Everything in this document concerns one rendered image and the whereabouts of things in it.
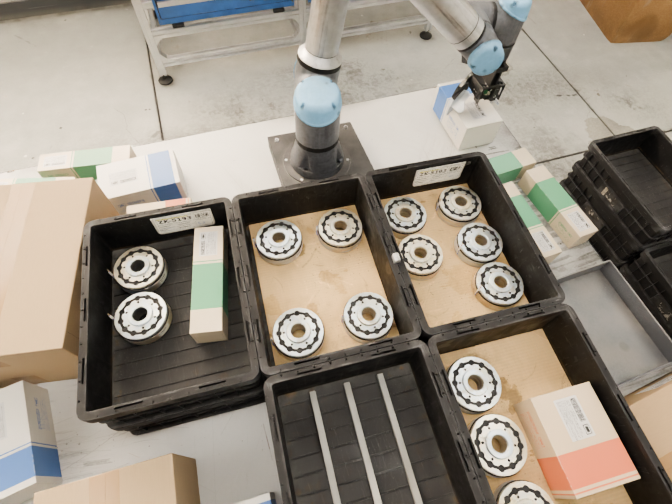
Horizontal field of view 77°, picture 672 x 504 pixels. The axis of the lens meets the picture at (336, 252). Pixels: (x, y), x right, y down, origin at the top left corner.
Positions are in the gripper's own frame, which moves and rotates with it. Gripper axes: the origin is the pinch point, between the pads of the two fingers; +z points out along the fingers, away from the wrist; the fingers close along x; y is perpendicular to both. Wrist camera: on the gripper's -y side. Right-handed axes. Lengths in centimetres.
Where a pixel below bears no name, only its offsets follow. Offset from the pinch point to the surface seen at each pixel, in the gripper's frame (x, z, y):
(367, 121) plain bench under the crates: -28.2, 7.5, -10.4
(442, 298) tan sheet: -37, -6, 57
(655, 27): 209, 67, -97
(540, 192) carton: 6.8, 2.1, 33.7
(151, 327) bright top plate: -96, -8, 47
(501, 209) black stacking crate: -17.8, -13.0, 43.6
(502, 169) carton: -0.3, 1.2, 23.9
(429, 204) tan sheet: -29.3, -5.7, 33.4
